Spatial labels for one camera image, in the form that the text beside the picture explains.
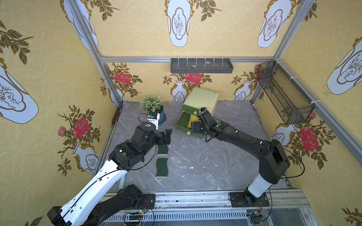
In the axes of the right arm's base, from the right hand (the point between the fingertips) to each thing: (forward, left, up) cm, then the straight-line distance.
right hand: (196, 127), depth 88 cm
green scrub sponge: (-10, +22, -12) cm, 27 cm away
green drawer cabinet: (+19, -1, +7) cm, 20 cm away
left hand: (-12, +16, +15) cm, 25 cm away
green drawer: (+4, +9, -4) cm, 11 cm away
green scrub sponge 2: (-23, +20, -12) cm, 33 cm away
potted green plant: (+14, +29, +5) cm, 33 cm away
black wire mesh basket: (+9, -56, +11) cm, 57 cm away
